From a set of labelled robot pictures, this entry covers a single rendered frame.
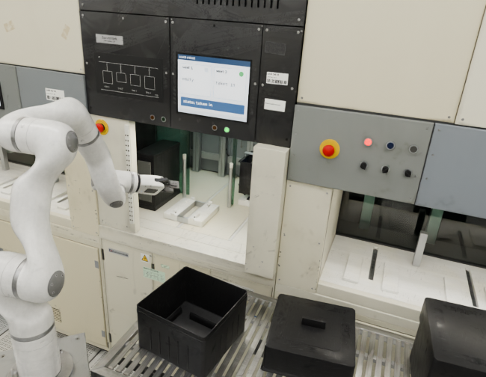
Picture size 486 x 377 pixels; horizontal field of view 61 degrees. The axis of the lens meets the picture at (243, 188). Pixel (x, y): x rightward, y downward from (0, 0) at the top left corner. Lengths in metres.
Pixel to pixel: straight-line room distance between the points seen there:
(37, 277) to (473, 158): 1.29
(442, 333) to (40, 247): 1.16
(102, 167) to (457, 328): 1.23
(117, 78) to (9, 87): 0.58
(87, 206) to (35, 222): 0.85
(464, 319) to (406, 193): 0.42
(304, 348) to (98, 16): 1.40
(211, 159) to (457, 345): 1.80
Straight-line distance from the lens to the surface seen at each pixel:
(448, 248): 2.06
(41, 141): 1.18
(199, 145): 2.60
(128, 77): 1.71
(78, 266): 2.29
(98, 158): 1.46
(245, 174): 2.15
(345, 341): 1.48
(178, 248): 1.85
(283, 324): 1.49
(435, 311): 1.47
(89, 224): 2.10
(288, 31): 1.42
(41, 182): 1.21
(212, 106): 1.54
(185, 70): 1.57
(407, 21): 1.38
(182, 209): 2.09
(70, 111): 1.31
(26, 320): 1.34
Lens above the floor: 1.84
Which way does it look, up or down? 23 degrees down
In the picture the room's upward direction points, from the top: 4 degrees clockwise
